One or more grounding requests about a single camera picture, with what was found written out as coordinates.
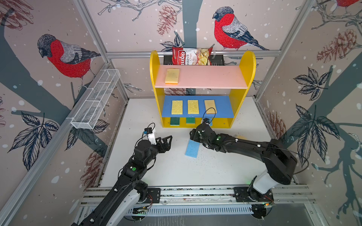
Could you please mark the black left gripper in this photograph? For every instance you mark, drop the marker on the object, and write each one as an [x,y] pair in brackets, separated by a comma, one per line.
[167,147]

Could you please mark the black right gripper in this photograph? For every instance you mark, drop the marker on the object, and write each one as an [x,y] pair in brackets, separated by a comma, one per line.
[193,135]

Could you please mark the light green sponge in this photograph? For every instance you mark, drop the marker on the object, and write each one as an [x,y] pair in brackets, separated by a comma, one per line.
[190,120]

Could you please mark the orange yellow sponge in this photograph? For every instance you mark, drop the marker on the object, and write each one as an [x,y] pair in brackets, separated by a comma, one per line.
[210,106]

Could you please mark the dark green sponge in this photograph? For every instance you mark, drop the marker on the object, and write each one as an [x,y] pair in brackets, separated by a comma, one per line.
[175,121]

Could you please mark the tan sponge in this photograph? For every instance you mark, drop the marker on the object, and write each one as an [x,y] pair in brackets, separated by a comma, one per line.
[172,76]

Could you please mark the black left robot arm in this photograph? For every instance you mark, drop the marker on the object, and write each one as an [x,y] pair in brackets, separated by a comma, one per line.
[129,188]

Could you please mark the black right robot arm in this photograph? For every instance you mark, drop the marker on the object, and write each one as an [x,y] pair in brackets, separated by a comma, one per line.
[280,163]

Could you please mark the yellow shelf unit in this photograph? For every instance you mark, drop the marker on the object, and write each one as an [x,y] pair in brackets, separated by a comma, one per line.
[237,79]

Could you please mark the round smiley face sponge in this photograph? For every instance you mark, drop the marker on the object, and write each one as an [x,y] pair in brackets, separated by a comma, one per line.
[241,137]

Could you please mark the red cassava chips bag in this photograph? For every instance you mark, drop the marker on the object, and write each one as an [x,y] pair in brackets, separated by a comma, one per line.
[191,56]

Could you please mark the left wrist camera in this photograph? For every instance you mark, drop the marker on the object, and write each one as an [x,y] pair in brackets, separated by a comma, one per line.
[150,132]

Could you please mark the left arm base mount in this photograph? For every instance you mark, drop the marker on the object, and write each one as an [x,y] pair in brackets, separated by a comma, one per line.
[148,195]

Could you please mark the aluminium rail frame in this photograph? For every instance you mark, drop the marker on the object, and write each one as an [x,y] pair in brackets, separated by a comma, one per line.
[213,195]

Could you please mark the black wire basket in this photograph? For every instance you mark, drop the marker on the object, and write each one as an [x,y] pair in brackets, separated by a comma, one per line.
[217,60]

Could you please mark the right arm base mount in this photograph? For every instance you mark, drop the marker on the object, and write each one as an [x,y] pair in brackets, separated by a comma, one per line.
[247,194]

